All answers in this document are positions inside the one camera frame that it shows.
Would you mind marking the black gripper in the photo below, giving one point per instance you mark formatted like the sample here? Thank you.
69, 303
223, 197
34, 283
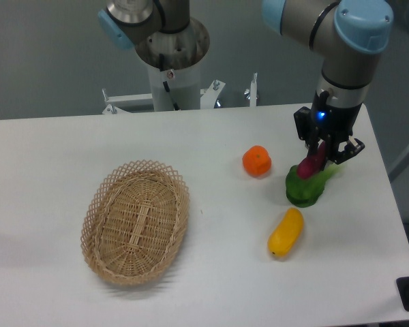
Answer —
333, 113

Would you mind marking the purple sweet potato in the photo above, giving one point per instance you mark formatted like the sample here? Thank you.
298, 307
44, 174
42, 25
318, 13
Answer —
313, 163

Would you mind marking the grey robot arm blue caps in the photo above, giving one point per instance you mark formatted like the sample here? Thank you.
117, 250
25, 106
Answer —
350, 35

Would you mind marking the oval wicker basket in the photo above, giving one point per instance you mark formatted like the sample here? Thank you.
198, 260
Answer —
135, 223

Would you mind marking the green leafy vegetable toy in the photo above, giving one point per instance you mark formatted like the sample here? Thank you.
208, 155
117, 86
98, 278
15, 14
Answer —
305, 192

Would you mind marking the orange tangerine toy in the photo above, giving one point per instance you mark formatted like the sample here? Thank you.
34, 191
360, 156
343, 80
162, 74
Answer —
256, 161

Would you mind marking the yellow mango toy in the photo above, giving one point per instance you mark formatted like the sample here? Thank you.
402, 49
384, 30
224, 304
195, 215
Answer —
285, 235

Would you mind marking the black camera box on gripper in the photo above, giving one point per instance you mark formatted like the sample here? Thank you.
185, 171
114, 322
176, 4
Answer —
302, 120

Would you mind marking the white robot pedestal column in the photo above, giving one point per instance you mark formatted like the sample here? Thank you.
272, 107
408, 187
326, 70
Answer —
175, 89

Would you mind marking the white metal base frame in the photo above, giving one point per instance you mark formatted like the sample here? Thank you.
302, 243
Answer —
215, 96

